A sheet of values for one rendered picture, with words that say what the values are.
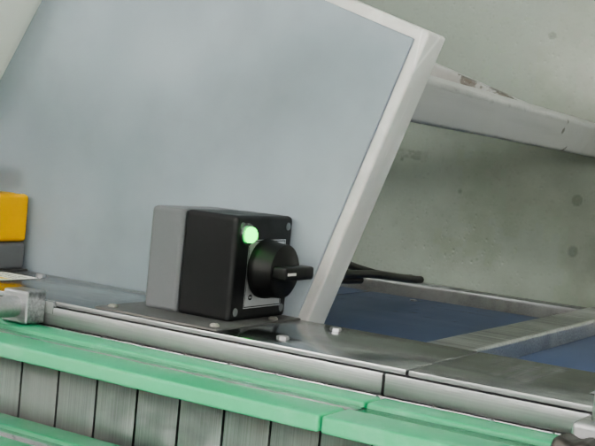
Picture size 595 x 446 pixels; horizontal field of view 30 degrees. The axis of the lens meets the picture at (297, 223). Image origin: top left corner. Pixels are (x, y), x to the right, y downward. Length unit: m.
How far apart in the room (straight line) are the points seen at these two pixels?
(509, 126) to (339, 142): 0.35
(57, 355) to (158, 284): 0.14
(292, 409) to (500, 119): 0.57
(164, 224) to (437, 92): 0.29
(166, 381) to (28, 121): 0.44
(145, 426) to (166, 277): 0.11
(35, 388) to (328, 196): 0.27
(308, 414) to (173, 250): 0.25
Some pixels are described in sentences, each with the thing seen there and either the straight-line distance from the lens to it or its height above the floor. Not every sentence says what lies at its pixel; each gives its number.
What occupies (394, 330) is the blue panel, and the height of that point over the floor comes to 0.60.
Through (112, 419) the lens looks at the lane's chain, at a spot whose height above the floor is 0.88.
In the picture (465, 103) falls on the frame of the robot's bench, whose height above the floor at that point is 0.54.
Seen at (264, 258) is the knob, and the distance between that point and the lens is 0.82.
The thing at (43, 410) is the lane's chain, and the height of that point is 0.88.
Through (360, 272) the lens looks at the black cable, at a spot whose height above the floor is 0.53.
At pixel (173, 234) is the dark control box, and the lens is 0.85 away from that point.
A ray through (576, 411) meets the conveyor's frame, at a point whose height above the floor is 0.88.
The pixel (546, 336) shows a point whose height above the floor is 0.56.
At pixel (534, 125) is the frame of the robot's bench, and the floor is 0.34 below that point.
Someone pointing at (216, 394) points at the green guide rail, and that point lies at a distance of 0.67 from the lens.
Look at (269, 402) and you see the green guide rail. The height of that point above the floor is 0.96.
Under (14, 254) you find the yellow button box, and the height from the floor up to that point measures 0.77.
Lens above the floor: 1.51
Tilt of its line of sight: 59 degrees down
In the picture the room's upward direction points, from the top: 90 degrees counter-clockwise
